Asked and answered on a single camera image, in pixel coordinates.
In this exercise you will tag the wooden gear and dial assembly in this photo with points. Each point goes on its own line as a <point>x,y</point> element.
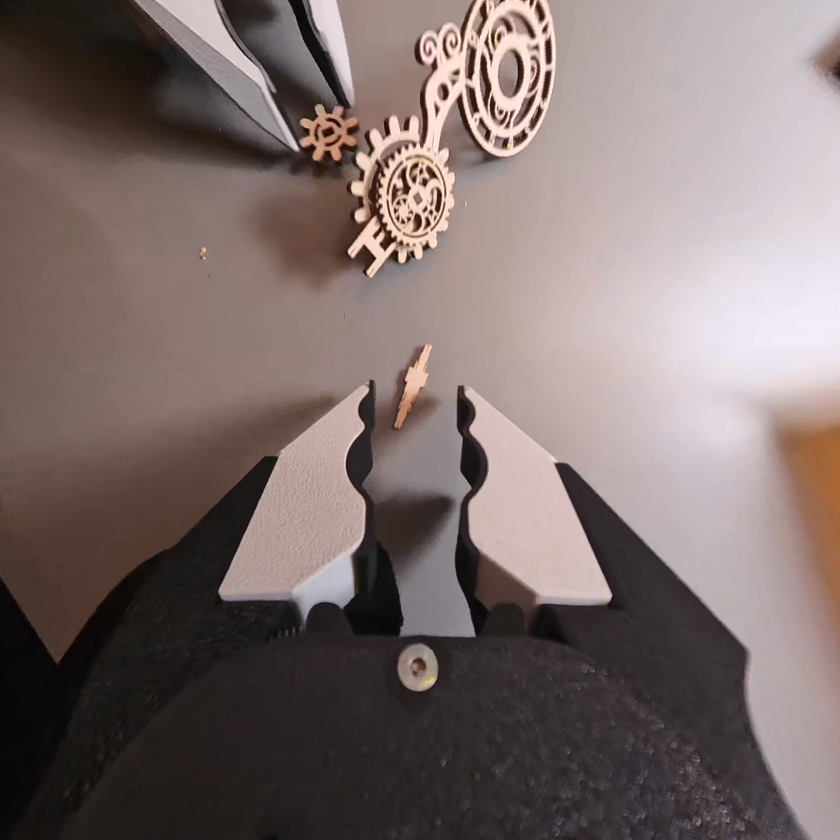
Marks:
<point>436,98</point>

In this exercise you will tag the small wooden gear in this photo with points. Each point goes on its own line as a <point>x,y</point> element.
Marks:
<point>341,134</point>

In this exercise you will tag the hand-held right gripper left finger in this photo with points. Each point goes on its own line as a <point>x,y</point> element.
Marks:
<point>302,525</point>

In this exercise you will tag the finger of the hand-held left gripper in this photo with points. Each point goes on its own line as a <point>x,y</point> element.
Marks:
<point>216,52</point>
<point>331,39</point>

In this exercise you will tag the small wooden stepped pin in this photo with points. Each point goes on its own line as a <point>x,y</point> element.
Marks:
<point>415,380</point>

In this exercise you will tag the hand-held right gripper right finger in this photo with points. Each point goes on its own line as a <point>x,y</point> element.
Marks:
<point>531,531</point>

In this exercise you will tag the grey desk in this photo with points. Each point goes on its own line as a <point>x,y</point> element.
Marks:
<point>590,262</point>

